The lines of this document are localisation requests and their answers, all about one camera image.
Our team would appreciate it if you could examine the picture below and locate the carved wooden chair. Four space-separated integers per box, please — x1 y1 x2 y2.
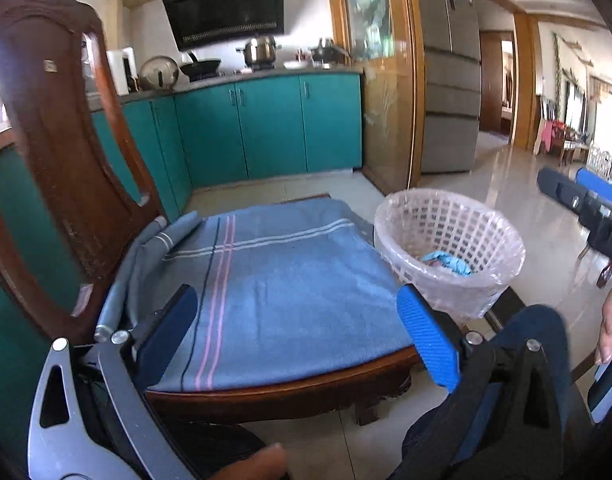
0 0 422 428

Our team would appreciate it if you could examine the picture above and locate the person's right hand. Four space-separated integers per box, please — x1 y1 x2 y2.
593 289 612 367

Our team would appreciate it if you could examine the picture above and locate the blue striped seat cloth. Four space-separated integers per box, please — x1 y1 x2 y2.
95 197 417 393

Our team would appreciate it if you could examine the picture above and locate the person's left leg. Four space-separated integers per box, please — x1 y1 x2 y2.
151 410 267 480

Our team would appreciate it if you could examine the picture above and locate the stainless steel stock pot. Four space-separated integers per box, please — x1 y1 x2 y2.
236 35 282 68

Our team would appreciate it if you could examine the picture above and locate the black range hood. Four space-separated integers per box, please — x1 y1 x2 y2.
159 0 285 52

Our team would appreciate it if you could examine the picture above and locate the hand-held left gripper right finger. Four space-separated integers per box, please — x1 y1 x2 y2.
386 283 594 480

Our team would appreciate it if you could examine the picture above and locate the white kitchen appliance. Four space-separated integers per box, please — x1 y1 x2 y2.
107 47 137 96

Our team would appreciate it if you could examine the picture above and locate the light blue wrapper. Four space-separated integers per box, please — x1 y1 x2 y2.
421 250 474 277

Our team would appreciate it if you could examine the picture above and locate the white plastic lattice basket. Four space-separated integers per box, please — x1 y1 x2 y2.
373 188 527 321

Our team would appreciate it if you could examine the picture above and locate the wooden framed glass door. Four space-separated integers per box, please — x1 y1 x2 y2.
327 0 426 196

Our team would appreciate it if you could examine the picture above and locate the round steel pan lid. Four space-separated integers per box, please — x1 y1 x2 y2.
137 56 180 92

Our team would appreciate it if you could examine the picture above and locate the row of glass bottles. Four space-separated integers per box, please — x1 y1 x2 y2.
585 144 612 181

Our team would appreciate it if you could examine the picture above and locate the pink garment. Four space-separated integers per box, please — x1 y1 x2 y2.
536 119 557 153

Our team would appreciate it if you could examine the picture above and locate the person's left hand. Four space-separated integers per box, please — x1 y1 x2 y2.
211 444 289 480

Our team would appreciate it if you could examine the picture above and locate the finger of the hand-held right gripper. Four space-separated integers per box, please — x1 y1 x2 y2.
576 167 612 206
537 167 594 216

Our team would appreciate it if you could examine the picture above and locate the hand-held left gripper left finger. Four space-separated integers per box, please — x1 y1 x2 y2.
27 284 199 480

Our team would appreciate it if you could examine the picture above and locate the grey refrigerator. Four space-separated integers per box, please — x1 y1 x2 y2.
411 0 483 175

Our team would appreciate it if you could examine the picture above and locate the dark cooking pot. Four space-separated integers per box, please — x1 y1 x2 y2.
310 37 351 65

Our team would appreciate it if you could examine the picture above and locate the black wok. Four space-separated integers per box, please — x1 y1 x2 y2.
180 51 223 78

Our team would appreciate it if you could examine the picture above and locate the clear plastic bag liner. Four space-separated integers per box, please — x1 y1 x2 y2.
373 188 527 321

